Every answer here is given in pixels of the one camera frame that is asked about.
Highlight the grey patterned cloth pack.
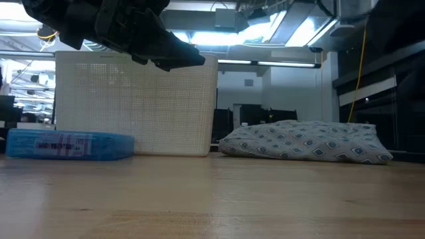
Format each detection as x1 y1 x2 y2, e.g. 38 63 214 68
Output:
218 119 394 165

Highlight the fluorescent ceiling light fixture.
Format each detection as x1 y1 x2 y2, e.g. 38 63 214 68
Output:
217 58 322 69

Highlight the blue first aid kit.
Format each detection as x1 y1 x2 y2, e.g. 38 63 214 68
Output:
5 128 135 162

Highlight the yellow hanging cable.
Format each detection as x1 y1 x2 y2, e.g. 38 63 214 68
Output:
347 26 368 123

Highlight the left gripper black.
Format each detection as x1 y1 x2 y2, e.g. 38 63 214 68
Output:
94 0 207 72

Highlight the white perforated plastic basket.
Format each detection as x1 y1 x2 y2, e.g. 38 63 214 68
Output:
54 50 219 157

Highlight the black cabinet with white stripe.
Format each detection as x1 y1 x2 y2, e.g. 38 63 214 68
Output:
333 39 425 163

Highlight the grey ceiling junction box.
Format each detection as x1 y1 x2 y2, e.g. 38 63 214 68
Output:
214 7 238 29

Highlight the black computer monitor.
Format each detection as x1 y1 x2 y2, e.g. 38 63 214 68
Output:
268 108 299 123
211 108 234 144

